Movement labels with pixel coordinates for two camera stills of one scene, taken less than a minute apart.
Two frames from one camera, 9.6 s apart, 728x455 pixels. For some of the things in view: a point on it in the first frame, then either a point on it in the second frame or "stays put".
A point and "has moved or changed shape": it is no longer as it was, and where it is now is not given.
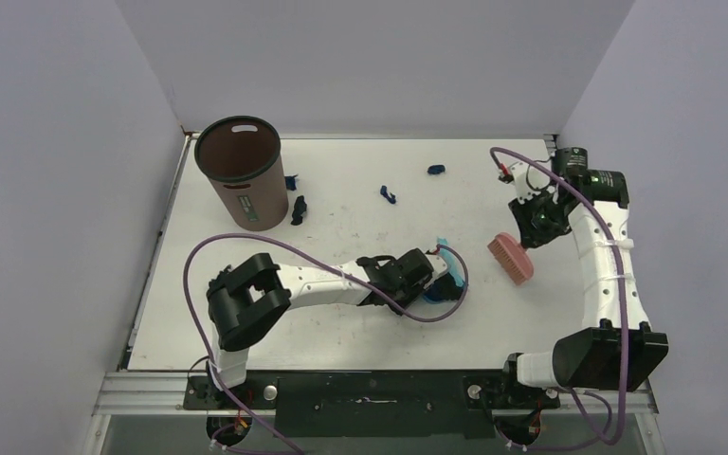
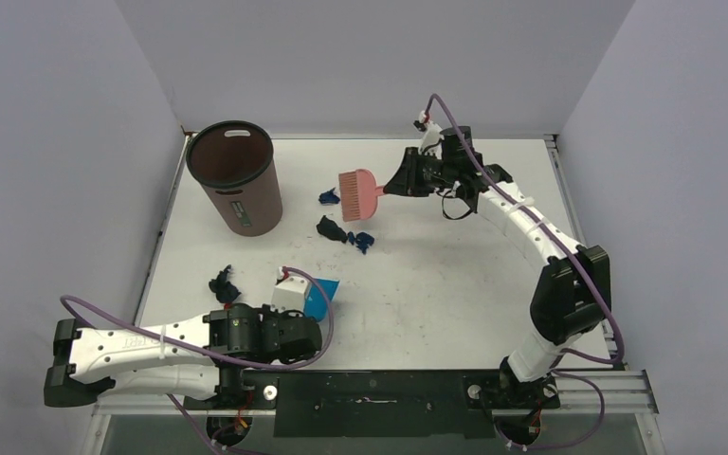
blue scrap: [290, 182] → [328, 197]
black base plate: [414, 404] stays put
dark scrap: [300, 208] → [329, 227]
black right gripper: [533, 227] → [410, 173]
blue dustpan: [450, 284] has moved or changed shape
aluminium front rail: [162, 393] stays put
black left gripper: [417, 288] → [268, 314]
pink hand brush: [514, 256] → [358, 194]
